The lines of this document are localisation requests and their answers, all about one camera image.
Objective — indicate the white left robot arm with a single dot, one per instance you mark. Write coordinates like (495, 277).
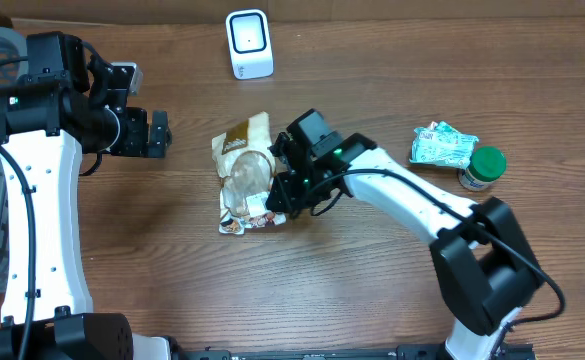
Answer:
(71, 102)

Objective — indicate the brown white snack pouch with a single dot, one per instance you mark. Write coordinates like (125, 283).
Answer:
(246, 168)

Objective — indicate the white barcode scanner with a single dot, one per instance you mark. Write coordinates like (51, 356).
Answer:
(249, 44)

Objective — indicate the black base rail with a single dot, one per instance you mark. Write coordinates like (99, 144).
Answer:
(401, 352)

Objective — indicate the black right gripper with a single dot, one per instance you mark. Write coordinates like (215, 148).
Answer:
(293, 200)

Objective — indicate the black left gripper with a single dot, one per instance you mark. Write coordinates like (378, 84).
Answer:
(148, 132)

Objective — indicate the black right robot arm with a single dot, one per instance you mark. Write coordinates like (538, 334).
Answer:
(485, 267)

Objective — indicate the green lid jar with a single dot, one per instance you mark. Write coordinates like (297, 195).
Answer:
(487, 165)

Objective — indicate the large teal wipes pack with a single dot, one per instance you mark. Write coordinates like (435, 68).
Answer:
(440, 144)

